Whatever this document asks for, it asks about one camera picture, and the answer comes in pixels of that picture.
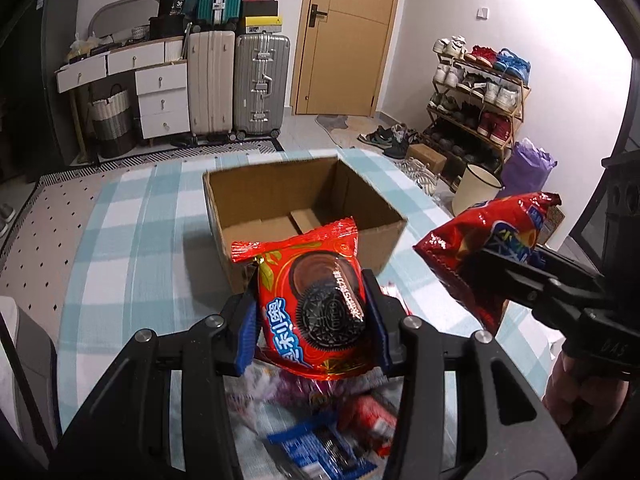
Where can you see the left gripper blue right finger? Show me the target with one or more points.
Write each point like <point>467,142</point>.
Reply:
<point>383,316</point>

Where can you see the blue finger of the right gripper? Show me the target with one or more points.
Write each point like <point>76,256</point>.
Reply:
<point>494,277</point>

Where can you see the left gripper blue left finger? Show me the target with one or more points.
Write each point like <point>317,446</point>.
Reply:
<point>240,334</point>

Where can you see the red chips bag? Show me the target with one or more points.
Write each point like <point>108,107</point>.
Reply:
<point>469,252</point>

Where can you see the red Oreo cookie pack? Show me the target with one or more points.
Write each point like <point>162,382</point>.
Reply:
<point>312,302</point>

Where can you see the red barcode snack pack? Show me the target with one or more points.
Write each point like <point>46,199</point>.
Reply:
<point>369,421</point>

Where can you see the pink purple candy bag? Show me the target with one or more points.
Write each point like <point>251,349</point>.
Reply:
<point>292,390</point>

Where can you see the blue Oreo pack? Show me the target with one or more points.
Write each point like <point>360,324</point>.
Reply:
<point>315,449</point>

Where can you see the small white red snack bag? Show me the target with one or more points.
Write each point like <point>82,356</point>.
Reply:
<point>253,396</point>

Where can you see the person's right hand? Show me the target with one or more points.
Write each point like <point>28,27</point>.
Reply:
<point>573,392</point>

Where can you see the cream waste bin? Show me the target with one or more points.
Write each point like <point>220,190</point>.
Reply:
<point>477,185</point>

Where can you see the SF Express cardboard box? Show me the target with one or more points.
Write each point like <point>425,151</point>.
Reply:
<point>274,201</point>

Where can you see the teal white plaid tablecloth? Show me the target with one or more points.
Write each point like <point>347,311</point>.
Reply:
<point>147,259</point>

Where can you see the wooden shoe rack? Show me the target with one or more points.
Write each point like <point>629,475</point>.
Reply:
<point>482,108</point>

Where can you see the dotted floor mat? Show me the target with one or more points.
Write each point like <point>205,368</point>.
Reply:
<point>38,253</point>

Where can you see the woven laundry basket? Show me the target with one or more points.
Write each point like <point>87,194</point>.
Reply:
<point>113,123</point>

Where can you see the silver aluminium suitcase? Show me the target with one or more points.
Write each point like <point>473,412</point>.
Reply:
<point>260,74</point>

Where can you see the white drawer desk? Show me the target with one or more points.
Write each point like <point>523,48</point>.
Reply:
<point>157,77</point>

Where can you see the beige hard suitcase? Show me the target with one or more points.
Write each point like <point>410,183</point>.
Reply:
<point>210,58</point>

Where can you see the wooden door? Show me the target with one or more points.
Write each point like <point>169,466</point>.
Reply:
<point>340,56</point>

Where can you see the stack of shoe boxes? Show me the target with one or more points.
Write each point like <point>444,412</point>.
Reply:
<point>260,2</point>

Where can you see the grey oval mirror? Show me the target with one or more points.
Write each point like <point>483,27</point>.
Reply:
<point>121,15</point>

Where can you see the black refrigerator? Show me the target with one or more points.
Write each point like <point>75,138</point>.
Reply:
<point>37,121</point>

